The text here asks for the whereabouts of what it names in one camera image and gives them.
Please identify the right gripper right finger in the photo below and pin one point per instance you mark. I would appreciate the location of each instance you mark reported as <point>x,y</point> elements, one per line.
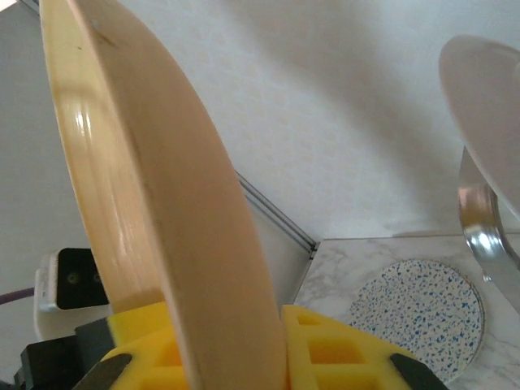
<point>345,365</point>

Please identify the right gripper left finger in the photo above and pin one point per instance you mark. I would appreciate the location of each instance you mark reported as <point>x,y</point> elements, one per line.
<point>142,333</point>

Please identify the blue speckled plate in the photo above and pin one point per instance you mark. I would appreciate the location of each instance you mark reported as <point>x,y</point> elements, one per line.
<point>414,317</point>

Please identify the tan plate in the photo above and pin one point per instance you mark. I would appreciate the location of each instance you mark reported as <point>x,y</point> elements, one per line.
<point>162,203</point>

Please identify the pink plate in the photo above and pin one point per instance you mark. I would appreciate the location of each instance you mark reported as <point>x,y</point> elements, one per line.
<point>483,101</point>

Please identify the steel two-tier dish rack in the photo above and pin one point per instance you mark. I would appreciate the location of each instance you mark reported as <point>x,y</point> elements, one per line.
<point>479,235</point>

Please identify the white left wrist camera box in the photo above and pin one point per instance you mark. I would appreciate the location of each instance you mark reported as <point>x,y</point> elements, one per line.
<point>44,284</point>

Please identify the aluminium corner post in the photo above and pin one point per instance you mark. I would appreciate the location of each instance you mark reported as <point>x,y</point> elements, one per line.
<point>284,219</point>

